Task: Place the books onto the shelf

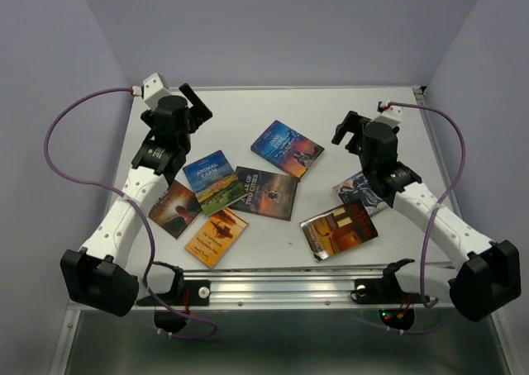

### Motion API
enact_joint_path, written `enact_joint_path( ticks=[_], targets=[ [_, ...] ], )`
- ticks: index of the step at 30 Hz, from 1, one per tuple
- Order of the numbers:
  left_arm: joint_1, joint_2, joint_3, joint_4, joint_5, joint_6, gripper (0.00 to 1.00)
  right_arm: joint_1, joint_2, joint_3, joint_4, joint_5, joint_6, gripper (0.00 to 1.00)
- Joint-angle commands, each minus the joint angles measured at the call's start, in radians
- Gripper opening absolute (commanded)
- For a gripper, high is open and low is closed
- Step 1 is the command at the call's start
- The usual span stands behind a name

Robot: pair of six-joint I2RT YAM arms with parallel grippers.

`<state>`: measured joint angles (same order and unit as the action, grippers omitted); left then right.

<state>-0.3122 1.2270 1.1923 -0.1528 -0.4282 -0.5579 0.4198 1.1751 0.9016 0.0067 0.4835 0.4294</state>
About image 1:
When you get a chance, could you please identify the Jane Eyre blue book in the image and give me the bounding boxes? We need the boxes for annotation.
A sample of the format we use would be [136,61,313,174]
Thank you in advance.
[250,120,325,180]

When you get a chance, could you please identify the Animal Farm book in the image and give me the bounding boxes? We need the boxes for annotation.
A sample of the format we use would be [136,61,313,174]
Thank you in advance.
[183,150,246,216]

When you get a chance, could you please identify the Three Days to See book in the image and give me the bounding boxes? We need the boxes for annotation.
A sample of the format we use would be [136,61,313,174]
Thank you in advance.
[149,181,202,239]

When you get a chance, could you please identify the A Tale of Two Cities book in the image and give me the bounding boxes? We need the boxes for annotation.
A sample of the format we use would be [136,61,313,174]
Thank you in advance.
[230,166,298,221]

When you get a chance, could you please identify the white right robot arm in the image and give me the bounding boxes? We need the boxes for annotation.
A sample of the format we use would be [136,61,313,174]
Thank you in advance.
[332,102,522,321]

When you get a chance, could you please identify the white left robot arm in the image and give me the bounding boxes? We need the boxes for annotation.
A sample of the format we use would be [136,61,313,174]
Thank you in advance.
[60,78,212,316]

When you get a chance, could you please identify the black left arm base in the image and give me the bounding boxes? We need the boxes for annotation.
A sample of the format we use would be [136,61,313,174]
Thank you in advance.
[136,261,217,339]

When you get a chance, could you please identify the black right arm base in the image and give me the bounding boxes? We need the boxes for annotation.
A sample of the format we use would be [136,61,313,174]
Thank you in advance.
[350,259,422,335]

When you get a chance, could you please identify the Little Women book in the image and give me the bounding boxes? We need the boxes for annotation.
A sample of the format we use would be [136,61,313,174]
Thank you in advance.
[333,172,388,216]

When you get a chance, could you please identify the brown glossy paperback book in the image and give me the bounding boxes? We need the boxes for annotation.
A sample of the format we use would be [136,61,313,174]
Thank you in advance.
[300,199,379,263]

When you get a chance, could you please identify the orange Huckleberry Finn book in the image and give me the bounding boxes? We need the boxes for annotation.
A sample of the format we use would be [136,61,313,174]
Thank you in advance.
[185,208,249,269]

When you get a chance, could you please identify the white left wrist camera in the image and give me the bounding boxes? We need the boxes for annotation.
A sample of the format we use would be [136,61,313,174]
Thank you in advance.
[141,73,172,111]

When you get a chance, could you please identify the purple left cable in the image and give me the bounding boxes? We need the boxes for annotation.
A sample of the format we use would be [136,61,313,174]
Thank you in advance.
[43,86,218,341]

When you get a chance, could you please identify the aluminium mounting rail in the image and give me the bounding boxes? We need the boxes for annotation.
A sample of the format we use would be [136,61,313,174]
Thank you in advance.
[65,263,505,312]

